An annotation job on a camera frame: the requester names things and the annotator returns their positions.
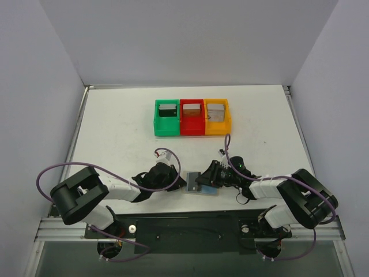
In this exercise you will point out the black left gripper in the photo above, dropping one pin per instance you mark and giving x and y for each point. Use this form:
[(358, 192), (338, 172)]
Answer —
[(175, 175)]

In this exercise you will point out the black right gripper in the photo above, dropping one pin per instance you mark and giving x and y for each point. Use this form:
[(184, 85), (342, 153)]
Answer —
[(213, 173)]

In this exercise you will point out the beige leather card holder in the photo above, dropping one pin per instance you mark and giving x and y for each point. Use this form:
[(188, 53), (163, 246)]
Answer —
[(205, 190)]

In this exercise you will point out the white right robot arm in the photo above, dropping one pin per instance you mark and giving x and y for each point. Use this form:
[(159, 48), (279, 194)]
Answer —
[(306, 201)]

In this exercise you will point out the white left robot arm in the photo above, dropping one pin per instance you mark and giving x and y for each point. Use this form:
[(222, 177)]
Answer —
[(78, 198)]

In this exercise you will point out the cards in yellow bin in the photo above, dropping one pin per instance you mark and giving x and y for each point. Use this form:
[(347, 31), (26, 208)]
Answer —
[(215, 112)]

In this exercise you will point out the cards in red bin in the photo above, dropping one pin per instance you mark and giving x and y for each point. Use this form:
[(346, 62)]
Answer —
[(191, 110)]

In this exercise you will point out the black cards in green bin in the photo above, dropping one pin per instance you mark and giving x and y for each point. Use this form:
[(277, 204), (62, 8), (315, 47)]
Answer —
[(167, 110)]

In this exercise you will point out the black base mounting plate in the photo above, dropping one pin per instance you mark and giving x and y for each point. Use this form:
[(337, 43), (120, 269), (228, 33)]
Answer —
[(200, 232)]

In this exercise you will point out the red plastic bin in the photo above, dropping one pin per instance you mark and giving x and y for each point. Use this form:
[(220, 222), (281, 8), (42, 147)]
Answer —
[(192, 126)]

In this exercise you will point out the yellow plastic bin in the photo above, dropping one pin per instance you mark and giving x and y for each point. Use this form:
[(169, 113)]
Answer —
[(218, 128)]

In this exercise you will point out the green plastic bin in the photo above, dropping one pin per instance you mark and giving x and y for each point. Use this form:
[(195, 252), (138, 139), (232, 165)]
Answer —
[(166, 126)]

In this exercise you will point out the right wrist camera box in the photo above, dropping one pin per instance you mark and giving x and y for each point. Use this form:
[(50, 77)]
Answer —
[(223, 155)]

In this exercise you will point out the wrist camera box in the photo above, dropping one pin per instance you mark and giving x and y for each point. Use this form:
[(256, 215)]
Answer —
[(164, 157), (223, 155)]

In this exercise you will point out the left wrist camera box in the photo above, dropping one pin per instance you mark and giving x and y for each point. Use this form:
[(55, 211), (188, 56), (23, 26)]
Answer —
[(164, 157)]

